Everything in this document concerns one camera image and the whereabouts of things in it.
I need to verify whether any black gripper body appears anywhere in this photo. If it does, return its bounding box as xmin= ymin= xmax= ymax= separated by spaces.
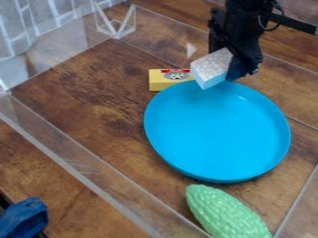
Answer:
xmin=206 ymin=0 xmax=264 ymax=64

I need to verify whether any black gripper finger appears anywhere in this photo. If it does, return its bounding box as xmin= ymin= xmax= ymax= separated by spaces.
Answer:
xmin=225 ymin=56 xmax=260 ymax=82
xmin=208 ymin=35 xmax=228 ymax=53

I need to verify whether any white speckled foam block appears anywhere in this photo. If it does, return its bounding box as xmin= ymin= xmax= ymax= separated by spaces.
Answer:
xmin=189 ymin=47 xmax=232 ymax=89

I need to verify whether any yellow rectangular box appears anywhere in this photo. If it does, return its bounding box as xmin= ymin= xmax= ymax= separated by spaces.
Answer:
xmin=149 ymin=69 xmax=193 ymax=91

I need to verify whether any blue round tray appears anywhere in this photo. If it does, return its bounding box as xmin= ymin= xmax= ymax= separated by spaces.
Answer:
xmin=144 ymin=81 xmax=291 ymax=183

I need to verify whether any white grid curtain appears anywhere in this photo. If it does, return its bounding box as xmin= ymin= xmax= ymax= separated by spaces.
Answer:
xmin=0 ymin=0 xmax=125 ymax=60

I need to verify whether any green bitter gourd toy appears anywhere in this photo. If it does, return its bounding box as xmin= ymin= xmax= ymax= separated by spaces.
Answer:
xmin=185 ymin=184 xmax=272 ymax=238

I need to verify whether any black cable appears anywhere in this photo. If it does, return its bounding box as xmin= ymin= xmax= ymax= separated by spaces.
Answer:
xmin=256 ymin=0 xmax=287 ymax=32

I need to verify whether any clear acrylic enclosure wall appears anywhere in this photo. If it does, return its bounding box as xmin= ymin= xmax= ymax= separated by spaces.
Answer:
xmin=0 ymin=0 xmax=318 ymax=238

